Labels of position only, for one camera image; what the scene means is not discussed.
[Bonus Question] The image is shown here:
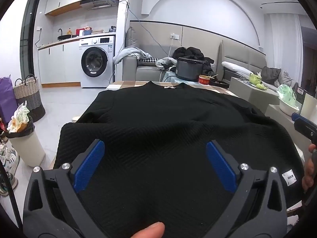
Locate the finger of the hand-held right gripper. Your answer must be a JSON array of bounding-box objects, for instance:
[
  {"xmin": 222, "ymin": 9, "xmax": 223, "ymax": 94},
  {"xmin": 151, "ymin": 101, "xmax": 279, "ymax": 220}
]
[{"xmin": 291, "ymin": 113, "xmax": 317, "ymax": 144}]

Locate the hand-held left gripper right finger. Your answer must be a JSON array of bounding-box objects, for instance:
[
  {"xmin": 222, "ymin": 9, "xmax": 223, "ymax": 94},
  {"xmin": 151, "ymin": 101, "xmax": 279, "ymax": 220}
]
[{"xmin": 205, "ymin": 139, "xmax": 288, "ymax": 238}]

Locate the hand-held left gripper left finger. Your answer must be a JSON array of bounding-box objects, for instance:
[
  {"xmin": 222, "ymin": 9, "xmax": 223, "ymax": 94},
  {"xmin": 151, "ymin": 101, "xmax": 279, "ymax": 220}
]
[{"xmin": 23, "ymin": 139, "xmax": 106, "ymax": 238}]

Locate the black knit sweater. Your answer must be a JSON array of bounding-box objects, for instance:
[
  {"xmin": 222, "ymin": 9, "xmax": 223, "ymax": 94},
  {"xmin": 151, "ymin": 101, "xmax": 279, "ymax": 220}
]
[{"xmin": 53, "ymin": 81, "xmax": 306, "ymax": 238}]

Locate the black clothes pile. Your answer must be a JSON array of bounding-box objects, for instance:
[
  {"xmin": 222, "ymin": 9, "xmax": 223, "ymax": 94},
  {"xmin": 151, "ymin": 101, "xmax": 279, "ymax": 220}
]
[{"xmin": 172, "ymin": 47, "xmax": 215, "ymax": 76}]

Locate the person's right hand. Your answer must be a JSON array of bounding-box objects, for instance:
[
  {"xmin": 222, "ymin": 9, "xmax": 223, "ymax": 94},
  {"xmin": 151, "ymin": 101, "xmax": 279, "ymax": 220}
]
[{"xmin": 302, "ymin": 144, "xmax": 317, "ymax": 192}]

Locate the person's left hand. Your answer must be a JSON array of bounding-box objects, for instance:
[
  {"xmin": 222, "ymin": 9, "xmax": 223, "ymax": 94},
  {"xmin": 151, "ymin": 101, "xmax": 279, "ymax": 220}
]
[{"xmin": 131, "ymin": 222, "xmax": 165, "ymax": 238}]

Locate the white basin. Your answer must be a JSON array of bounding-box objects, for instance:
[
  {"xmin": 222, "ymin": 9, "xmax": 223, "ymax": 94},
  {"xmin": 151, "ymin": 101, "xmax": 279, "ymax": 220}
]
[{"xmin": 279, "ymin": 97, "xmax": 300, "ymax": 116}]

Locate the green plastic bag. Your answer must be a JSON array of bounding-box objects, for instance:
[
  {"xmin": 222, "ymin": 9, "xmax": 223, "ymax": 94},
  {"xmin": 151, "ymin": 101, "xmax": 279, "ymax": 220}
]
[{"xmin": 277, "ymin": 84, "xmax": 296, "ymax": 107}]

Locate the grey padded jacket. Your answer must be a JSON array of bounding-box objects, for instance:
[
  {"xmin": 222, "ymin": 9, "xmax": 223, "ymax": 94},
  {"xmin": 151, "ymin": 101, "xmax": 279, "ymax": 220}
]
[{"xmin": 261, "ymin": 66, "xmax": 299, "ymax": 88}]

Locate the grey side table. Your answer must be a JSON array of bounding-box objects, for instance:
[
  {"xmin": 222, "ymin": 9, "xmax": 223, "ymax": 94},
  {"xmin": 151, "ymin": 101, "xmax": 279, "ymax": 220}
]
[{"xmin": 228, "ymin": 77, "xmax": 280, "ymax": 112}]

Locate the green frog toy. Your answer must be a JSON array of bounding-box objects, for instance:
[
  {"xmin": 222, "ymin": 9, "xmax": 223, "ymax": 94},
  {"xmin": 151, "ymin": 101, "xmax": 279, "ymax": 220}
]
[{"xmin": 249, "ymin": 73, "xmax": 263, "ymax": 85}]

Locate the white trash bin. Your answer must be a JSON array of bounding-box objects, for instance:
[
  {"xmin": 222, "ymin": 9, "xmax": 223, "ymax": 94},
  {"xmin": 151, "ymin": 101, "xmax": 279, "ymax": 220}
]
[{"xmin": 4, "ymin": 114, "xmax": 46, "ymax": 167}]

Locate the white curtain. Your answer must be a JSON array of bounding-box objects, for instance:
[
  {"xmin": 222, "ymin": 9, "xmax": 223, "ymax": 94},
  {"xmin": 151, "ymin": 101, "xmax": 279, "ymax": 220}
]
[{"xmin": 270, "ymin": 12, "xmax": 303, "ymax": 87}]

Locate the white sneaker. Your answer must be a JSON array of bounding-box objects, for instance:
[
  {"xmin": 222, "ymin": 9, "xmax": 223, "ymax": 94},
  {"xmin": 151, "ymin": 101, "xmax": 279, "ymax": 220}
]
[
  {"xmin": 0, "ymin": 172, "xmax": 18, "ymax": 196},
  {"xmin": 0, "ymin": 142, "xmax": 20, "ymax": 179}
]

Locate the black food tray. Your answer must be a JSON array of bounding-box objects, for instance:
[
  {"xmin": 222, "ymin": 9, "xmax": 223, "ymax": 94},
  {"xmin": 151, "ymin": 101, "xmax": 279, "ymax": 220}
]
[{"xmin": 210, "ymin": 78, "xmax": 229, "ymax": 88}]

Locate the crumpled plastic rubbish bag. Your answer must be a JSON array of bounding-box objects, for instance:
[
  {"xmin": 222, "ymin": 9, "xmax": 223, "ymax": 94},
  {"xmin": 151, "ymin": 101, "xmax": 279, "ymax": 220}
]
[{"xmin": 7, "ymin": 101, "xmax": 34, "ymax": 132}]

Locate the white washing machine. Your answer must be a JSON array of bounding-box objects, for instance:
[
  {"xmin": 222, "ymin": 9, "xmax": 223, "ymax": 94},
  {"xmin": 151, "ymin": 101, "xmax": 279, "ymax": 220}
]
[{"xmin": 79, "ymin": 35, "xmax": 116, "ymax": 88}]

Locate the white pillow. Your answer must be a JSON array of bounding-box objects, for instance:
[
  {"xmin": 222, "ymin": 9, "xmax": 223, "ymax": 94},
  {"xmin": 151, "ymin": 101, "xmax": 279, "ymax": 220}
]
[{"xmin": 221, "ymin": 61, "xmax": 253, "ymax": 76}]

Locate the woven laundry basket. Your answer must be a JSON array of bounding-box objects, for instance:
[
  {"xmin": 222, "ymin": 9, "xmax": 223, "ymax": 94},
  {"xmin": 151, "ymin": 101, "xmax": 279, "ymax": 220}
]
[{"xmin": 13, "ymin": 74, "xmax": 46, "ymax": 122}]

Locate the black rice cooker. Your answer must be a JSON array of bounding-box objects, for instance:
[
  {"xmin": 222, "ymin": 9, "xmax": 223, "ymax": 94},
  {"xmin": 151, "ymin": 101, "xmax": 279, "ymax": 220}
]
[{"xmin": 175, "ymin": 57, "xmax": 204, "ymax": 82}]

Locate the light blue side table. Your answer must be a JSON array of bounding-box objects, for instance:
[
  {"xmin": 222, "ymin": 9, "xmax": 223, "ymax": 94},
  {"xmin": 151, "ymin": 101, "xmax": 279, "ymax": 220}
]
[{"xmin": 162, "ymin": 71, "xmax": 199, "ymax": 83}]

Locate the purple bag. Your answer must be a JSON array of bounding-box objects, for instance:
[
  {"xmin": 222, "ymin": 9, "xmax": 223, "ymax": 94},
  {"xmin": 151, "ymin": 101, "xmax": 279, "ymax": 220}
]
[{"xmin": 0, "ymin": 76, "xmax": 18, "ymax": 127}]

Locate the grey sofa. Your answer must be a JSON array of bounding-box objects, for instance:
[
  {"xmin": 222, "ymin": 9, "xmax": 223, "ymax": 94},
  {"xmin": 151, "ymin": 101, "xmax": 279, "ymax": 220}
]
[{"xmin": 122, "ymin": 40, "xmax": 301, "ymax": 92}]

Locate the white kitchen counter cabinet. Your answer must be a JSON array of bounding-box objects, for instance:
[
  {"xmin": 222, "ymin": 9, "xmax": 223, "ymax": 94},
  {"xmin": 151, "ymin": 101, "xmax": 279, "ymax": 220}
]
[{"xmin": 38, "ymin": 32, "xmax": 117, "ymax": 88}]

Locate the pale grey garment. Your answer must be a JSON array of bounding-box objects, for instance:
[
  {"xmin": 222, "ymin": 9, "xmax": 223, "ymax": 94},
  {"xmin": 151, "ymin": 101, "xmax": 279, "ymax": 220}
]
[{"xmin": 156, "ymin": 57, "xmax": 177, "ymax": 70}]

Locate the light grey hoodie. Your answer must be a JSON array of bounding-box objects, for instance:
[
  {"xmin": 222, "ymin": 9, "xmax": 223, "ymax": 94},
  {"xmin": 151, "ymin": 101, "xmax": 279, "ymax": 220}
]
[{"xmin": 113, "ymin": 47, "xmax": 152, "ymax": 65}]

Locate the grey upright cushion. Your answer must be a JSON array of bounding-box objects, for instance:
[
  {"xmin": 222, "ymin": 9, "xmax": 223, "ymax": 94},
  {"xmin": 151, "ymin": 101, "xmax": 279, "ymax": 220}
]
[{"xmin": 126, "ymin": 26, "xmax": 138, "ymax": 49}]

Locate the black door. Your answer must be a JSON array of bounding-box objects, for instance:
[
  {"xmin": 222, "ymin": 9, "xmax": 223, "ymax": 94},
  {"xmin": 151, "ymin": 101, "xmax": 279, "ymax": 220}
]
[{"xmin": 20, "ymin": 0, "xmax": 41, "ymax": 80}]

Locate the steel range hood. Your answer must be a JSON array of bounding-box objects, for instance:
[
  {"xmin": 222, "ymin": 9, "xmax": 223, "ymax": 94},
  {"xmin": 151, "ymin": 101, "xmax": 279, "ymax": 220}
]
[{"xmin": 79, "ymin": 0, "xmax": 119, "ymax": 11}]

